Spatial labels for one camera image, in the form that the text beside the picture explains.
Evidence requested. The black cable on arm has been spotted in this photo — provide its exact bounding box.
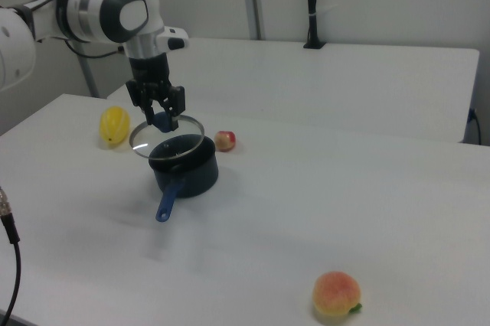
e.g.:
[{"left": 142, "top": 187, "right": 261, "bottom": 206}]
[{"left": 63, "top": 37, "right": 126, "bottom": 60}]

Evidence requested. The red apple piece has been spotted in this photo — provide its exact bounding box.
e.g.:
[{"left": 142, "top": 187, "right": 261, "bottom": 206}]
[{"left": 214, "top": 130, "right": 237, "bottom": 153}]

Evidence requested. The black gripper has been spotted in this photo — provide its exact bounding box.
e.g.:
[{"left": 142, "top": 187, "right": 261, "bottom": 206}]
[{"left": 126, "top": 54, "right": 188, "bottom": 131}]

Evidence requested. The black pole with white band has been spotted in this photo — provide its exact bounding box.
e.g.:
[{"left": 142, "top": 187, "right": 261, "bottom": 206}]
[{"left": 302, "top": 0, "right": 327, "bottom": 51}]

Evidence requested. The orange yellow peach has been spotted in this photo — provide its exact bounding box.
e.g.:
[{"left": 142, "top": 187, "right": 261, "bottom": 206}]
[{"left": 311, "top": 270, "right": 364, "bottom": 318}]

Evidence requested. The black cable with metal connector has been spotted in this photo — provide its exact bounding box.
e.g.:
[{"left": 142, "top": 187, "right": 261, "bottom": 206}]
[{"left": 0, "top": 184, "right": 23, "bottom": 326}]

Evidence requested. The dark pot with blue handle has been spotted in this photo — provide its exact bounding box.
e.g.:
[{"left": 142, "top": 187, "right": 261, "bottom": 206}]
[{"left": 147, "top": 135, "right": 221, "bottom": 223}]

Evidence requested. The yellow striped melon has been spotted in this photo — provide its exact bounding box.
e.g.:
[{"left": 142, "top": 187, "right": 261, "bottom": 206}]
[{"left": 99, "top": 106, "right": 132, "bottom": 149}]

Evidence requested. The glass lid with blue knob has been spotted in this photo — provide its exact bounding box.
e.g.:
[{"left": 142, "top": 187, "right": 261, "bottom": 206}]
[{"left": 129, "top": 110, "right": 205, "bottom": 161}]

